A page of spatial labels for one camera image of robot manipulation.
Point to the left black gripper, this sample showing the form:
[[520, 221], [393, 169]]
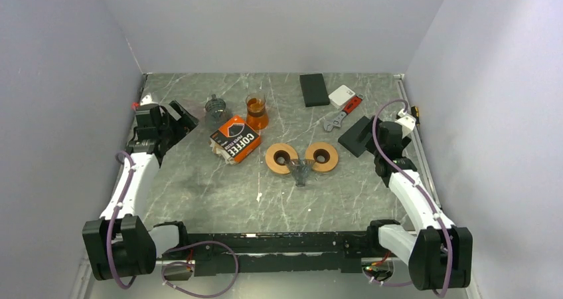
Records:
[[184, 125]]

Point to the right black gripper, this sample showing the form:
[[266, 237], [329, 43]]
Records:
[[364, 133]]

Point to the orange coffee filter box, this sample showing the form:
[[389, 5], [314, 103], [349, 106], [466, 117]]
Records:
[[234, 140]]

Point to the clear glass dripper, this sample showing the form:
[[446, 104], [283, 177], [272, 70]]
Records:
[[300, 169]]

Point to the orange glass carafe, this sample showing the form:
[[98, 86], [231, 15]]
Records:
[[257, 116]]

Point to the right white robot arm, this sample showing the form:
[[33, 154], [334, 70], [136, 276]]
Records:
[[439, 254]]

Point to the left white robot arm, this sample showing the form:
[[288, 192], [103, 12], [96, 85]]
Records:
[[118, 244]]

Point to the grey glass dripper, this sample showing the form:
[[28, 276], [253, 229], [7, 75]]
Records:
[[216, 112]]

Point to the black block far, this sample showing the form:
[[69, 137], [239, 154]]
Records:
[[314, 90]]

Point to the yellow black screwdriver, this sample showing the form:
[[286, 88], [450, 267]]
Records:
[[416, 114]]

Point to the red handled adjustable wrench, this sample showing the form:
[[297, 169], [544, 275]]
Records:
[[336, 122]]

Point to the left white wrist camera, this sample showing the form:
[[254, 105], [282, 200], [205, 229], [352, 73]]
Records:
[[148, 99]]

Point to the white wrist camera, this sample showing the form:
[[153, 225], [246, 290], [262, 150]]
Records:
[[406, 121], [148, 99]]

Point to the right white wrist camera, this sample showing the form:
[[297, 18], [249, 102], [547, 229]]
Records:
[[406, 121]]

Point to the black base frame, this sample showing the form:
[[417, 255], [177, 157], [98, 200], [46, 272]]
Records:
[[225, 253]]

